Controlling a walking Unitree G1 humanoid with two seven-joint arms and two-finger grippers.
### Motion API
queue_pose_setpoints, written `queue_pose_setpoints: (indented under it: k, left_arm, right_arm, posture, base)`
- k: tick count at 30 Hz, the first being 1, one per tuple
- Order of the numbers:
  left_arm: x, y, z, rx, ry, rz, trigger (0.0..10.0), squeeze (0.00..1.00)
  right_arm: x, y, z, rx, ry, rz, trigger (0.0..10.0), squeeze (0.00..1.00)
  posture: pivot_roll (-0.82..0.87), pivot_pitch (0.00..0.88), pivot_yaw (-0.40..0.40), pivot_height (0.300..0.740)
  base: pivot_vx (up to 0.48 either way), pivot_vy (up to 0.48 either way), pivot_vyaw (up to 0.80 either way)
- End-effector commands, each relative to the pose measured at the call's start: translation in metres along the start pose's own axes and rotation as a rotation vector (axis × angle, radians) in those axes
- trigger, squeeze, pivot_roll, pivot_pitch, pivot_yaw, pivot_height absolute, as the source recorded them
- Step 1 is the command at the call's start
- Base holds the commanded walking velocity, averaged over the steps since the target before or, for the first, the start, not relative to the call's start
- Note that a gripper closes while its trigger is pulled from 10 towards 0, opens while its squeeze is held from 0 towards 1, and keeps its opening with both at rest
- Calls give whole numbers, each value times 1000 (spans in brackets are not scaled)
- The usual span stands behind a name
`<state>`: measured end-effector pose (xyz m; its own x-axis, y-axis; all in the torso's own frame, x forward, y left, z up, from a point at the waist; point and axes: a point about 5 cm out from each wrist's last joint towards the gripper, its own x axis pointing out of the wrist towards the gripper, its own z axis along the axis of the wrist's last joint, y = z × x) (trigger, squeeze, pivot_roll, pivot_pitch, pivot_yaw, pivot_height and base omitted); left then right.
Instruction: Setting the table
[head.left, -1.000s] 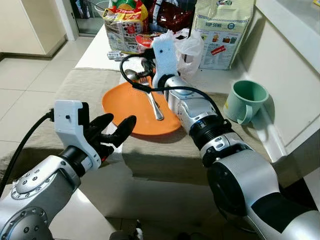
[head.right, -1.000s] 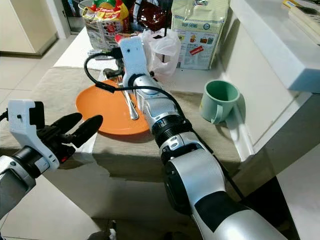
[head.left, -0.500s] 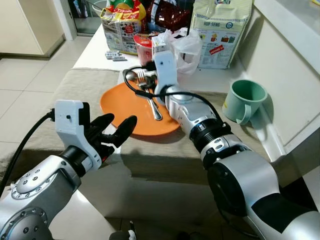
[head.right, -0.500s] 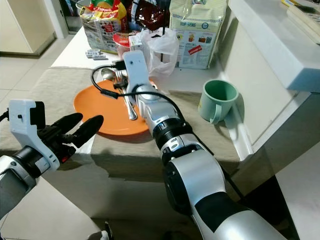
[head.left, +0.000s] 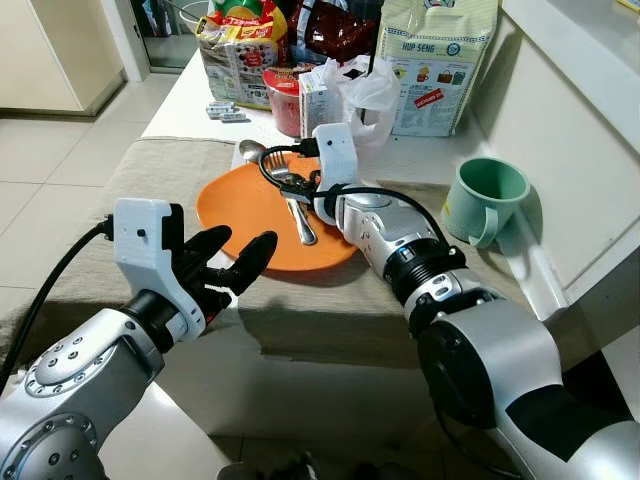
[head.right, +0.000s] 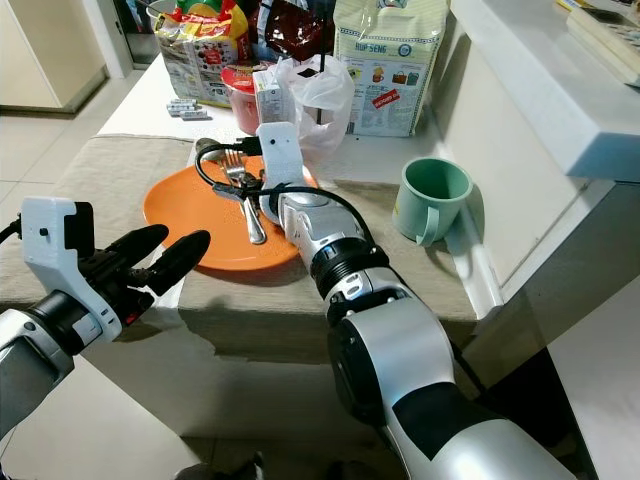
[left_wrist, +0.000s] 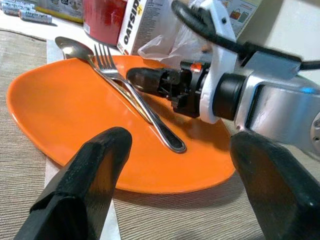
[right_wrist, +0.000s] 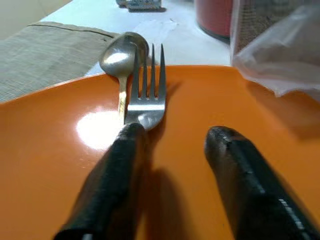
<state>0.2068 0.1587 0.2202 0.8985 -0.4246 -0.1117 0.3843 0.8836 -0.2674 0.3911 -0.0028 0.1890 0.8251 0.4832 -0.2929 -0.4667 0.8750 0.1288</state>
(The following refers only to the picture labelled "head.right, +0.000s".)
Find orange plate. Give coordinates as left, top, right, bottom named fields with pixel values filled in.
left=143, top=165, right=321, bottom=273

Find pale flat box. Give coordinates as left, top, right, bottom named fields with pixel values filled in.
left=557, top=0, right=640, bottom=89

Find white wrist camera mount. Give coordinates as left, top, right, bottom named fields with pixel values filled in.
left=255, top=122, right=306, bottom=226
left=20, top=196, right=121, bottom=336

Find metal fork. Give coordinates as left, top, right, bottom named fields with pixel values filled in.
left=220, top=150, right=269, bottom=246

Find white plastic bag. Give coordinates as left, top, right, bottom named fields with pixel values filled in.
left=280, top=55, right=356, bottom=161

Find yellow red snack bag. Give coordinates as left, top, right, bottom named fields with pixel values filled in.
left=160, top=0, right=254, bottom=108

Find small grey white packets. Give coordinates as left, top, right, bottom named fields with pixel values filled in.
left=165, top=97, right=208, bottom=119

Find red plastic cup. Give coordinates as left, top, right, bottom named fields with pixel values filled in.
left=222, top=65, right=259, bottom=136

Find green mug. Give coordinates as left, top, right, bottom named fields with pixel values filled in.
left=393, top=157, right=474, bottom=247

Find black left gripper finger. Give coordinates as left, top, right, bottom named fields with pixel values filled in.
left=147, top=230, right=212, bottom=298
left=105, top=224, right=169, bottom=269

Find dark red snack bag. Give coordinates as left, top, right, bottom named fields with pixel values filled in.
left=255, top=0, right=339, bottom=61

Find white table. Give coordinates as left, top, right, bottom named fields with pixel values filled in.
left=95, top=45, right=511, bottom=461

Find white counter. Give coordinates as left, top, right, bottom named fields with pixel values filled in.
left=440, top=0, right=640, bottom=331

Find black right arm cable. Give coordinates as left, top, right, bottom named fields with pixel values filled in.
left=195, top=138, right=396, bottom=251

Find small white carton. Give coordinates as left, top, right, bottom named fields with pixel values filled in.
left=252, top=65, right=296, bottom=126

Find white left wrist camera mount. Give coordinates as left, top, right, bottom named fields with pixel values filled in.
left=20, top=196, right=121, bottom=336

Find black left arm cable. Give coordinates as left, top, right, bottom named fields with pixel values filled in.
left=0, top=215, right=26, bottom=246

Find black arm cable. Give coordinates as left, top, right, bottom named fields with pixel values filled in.
left=0, top=215, right=26, bottom=246
left=195, top=138, right=396, bottom=251

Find cream cracker package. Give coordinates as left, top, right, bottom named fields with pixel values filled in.
left=332, top=0, right=451, bottom=139

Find beige linen table cloth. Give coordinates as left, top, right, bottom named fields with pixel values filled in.
left=0, top=135, right=506, bottom=366

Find beige cabinet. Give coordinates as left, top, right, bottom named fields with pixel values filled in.
left=0, top=0, right=96, bottom=113

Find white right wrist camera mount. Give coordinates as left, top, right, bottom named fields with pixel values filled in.
left=255, top=122, right=306, bottom=226

